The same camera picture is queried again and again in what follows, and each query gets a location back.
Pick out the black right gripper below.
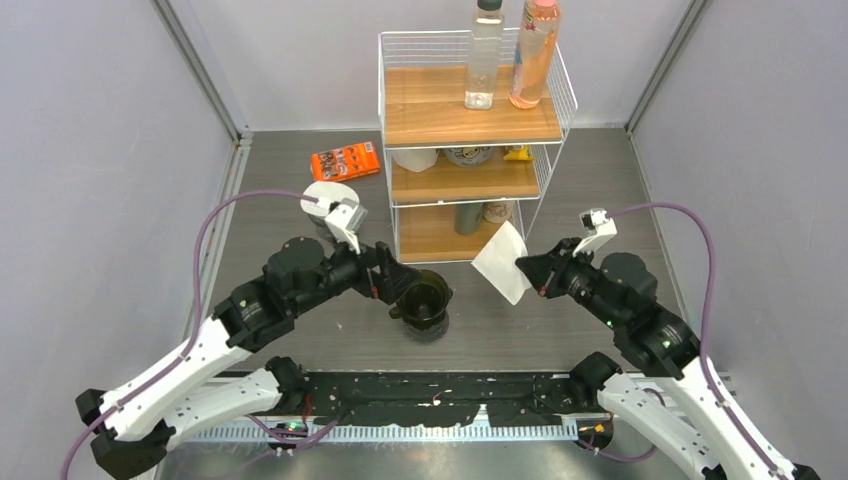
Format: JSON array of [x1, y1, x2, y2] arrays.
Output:
[[513, 236, 623, 328]]

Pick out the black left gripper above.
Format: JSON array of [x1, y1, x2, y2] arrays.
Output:
[[294, 228, 423, 315]]

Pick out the dark green dripper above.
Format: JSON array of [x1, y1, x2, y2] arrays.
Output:
[[389, 269, 453, 321]]

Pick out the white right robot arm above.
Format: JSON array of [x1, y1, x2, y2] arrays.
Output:
[[515, 238, 818, 479]]

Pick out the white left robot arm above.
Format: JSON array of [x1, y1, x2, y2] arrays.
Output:
[[76, 237, 422, 479]]

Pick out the white printed cup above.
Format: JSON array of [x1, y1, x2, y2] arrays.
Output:
[[483, 200, 516, 224]]

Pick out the smoky glass mug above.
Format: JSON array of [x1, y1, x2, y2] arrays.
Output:
[[402, 312, 450, 345]]

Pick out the grey metal can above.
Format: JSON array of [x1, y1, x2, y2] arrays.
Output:
[[454, 202, 485, 236]]

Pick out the white cup on shelf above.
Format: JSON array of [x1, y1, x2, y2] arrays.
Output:
[[391, 149, 439, 173]]

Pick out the yellow snack packet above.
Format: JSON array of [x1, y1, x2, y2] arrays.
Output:
[[503, 145, 535, 162]]

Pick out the orange snack box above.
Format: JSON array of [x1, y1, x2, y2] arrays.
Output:
[[310, 141, 381, 182]]

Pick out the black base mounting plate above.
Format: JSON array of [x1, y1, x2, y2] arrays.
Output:
[[272, 372, 603, 428]]

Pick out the printed ceramic bowl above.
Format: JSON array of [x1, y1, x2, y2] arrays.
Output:
[[442, 146, 494, 167]]

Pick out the pink drink bottle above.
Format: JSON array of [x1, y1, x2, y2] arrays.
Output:
[[509, 0, 562, 109]]

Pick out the clear water bottle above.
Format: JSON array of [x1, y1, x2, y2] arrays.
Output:
[[464, 0, 503, 110]]

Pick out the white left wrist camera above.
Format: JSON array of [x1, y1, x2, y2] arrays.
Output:
[[324, 199, 368, 254]]

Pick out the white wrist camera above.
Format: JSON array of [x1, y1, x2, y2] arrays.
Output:
[[324, 199, 368, 254], [572, 208, 617, 257]]

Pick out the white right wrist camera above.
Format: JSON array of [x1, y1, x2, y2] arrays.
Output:
[[572, 208, 617, 257]]

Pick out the white wire wooden shelf rack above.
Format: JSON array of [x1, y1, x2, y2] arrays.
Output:
[[378, 28, 578, 263]]

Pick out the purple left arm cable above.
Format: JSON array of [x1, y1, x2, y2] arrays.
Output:
[[59, 190, 319, 480]]

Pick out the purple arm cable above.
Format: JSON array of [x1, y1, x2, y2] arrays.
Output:
[[609, 201, 793, 480], [59, 190, 319, 480]]

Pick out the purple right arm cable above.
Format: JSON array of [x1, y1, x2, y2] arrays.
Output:
[[609, 201, 793, 480]]

